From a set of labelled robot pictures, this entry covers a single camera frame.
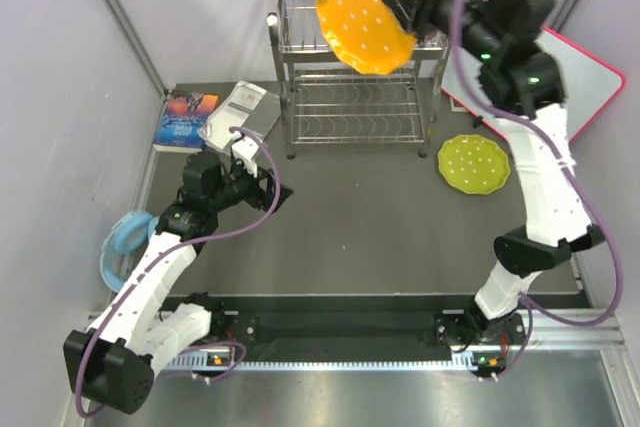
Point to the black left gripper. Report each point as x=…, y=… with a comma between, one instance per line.
x=261, y=198

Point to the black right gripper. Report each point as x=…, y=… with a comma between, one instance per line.
x=412, y=8

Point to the orange dotted plate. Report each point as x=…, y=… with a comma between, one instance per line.
x=364, y=35

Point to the green dotted plate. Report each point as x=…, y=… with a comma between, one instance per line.
x=473, y=164

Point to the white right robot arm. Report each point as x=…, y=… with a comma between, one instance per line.
x=524, y=85

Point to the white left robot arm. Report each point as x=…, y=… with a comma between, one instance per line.
x=115, y=361

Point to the steel two-tier dish rack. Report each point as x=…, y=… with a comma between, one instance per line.
x=323, y=101

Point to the grey manual booklet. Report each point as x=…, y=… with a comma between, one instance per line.
x=248, y=106

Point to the colourful paperback book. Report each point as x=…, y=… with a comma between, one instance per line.
x=184, y=114

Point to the light blue headphones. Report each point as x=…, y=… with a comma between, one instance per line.
x=127, y=235

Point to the pink-framed whiteboard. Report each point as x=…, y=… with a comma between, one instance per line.
x=590, y=83

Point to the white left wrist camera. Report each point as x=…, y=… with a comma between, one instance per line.
x=244, y=152

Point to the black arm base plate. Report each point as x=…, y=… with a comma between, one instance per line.
x=437, y=321

